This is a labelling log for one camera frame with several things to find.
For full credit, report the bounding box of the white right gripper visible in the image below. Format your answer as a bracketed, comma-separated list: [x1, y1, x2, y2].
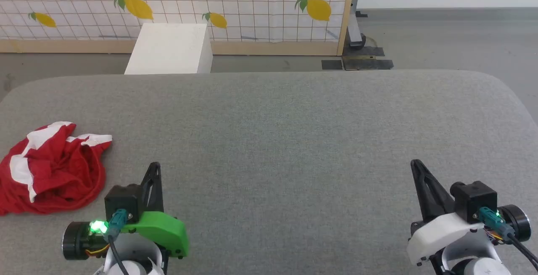
[406, 159, 491, 266]

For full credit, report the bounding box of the black mat under stand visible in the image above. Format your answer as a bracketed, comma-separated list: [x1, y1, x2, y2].
[342, 46, 385, 57]

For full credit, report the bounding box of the red and white garment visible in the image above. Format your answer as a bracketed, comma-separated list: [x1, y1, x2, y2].
[0, 121, 113, 216]

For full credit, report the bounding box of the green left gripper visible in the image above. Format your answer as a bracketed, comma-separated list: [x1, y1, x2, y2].
[121, 162, 190, 259]

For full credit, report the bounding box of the white rectangular box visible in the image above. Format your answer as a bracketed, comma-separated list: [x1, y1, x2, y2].
[124, 23, 213, 75]

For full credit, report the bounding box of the grey metal stand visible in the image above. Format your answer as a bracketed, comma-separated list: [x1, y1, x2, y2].
[345, 0, 369, 49]

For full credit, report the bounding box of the large black floor mat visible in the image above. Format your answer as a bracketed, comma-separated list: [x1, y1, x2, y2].
[342, 56, 395, 71]

